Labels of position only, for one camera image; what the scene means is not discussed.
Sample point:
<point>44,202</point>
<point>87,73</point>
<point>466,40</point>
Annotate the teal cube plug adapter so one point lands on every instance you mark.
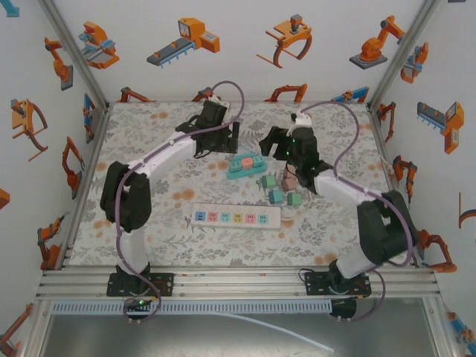
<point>236,166</point>
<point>275,197</point>

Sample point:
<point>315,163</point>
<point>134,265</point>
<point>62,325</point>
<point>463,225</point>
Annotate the green cube plug adapter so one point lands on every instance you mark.
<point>268,181</point>
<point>294,199</point>
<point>258,161</point>

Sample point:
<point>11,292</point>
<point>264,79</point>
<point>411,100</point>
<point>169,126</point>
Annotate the pink cube plug adapter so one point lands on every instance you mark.
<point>289,184</point>
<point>288,173</point>

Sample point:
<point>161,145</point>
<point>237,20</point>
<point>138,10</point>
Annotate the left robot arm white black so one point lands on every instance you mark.
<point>160,156</point>

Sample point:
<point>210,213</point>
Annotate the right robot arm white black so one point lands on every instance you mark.
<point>349,187</point>

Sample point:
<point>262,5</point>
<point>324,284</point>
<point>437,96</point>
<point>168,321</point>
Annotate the orange cube plug adapter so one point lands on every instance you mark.
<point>246,161</point>

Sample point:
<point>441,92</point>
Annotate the teal triangular socket block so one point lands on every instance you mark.
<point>245,175</point>

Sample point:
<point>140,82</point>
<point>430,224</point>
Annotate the white multi-socket power strip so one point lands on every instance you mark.
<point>238,207</point>

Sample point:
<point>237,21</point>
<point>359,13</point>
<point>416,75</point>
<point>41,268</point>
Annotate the floral printed tablecloth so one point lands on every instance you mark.
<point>186,245</point>

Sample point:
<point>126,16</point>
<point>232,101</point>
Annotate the white plastic tube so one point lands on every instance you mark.
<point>282,331</point>

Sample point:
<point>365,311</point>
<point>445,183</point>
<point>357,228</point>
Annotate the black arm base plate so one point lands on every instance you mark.
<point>316,284</point>
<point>163,284</point>

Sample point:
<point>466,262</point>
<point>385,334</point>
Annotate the aluminium frame rail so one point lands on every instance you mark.
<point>238,282</point>

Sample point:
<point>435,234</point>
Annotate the aluminium frame post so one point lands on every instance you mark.
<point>405,48</point>
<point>70,48</point>

